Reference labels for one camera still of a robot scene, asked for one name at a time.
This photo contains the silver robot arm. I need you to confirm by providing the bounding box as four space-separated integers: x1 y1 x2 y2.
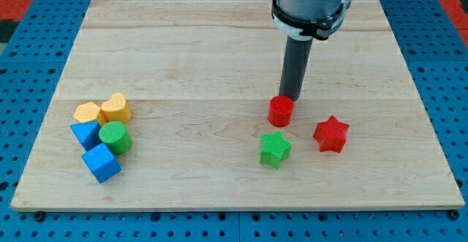
271 0 351 42

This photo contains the green star block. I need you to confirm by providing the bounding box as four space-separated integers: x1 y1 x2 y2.
259 131 293 170

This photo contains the red star block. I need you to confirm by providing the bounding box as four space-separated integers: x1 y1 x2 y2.
313 116 350 153

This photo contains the red cylinder block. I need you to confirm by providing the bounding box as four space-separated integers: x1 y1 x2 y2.
268 95 294 127

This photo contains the light wooden board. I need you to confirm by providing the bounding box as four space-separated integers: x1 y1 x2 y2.
11 0 465 212

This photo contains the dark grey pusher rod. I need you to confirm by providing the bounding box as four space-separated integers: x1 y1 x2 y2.
279 37 313 102

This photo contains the yellow heart block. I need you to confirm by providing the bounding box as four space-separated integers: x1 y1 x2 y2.
101 92 132 124

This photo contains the green cylinder block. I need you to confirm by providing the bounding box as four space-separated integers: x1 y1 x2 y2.
99 121 132 156

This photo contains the blue cube block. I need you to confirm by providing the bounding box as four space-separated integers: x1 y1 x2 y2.
81 143 121 184

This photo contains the yellow hexagon block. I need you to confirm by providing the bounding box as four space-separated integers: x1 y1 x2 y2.
73 102 107 126

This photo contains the blue triangle block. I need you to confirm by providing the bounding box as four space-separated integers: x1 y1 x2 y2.
70 121 101 151

